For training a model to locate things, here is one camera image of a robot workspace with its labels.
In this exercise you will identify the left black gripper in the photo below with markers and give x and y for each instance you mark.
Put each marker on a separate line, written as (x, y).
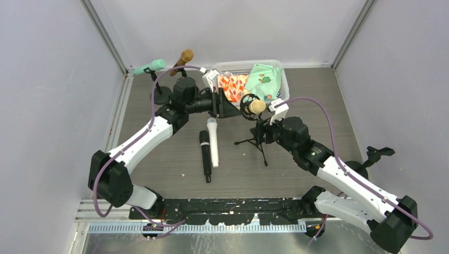
(216, 105)

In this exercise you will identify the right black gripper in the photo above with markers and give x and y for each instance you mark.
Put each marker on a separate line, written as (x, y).
(266, 130)

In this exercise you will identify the black tripod shock-mount stand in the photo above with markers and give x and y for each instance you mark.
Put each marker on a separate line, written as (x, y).
(253, 131)

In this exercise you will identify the cream yellow microphone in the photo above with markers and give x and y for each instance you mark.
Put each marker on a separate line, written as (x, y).
(251, 103)

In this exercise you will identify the black round-base mic stand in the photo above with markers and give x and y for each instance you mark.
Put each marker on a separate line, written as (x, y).
(182, 71)

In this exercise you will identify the gold brown microphone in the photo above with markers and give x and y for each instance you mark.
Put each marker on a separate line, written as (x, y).
(186, 56)

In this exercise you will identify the green microphone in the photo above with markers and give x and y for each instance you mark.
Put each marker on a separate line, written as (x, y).
(155, 65)

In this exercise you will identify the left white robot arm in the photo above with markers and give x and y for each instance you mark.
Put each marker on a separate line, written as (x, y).
(109, 174)

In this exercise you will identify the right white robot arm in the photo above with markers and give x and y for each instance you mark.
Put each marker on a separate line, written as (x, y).
(384, 216)

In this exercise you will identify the white microphone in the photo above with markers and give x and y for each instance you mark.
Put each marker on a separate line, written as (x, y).
(212, 130)

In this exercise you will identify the orange patterned cloth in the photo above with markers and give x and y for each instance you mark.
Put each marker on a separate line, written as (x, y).
(234, 86)

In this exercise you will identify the black microphone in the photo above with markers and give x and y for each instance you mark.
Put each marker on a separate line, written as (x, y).
(206, 156)

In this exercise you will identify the white plastic basket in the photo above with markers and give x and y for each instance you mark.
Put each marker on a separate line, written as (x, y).
(245, 67)

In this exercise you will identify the green patterned cloth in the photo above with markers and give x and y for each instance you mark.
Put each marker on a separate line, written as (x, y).
(265, 81)

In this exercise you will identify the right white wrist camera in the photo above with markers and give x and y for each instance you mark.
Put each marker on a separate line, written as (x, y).
(279, 109)

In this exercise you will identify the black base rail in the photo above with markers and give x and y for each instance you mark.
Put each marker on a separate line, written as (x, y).
(229, 211)

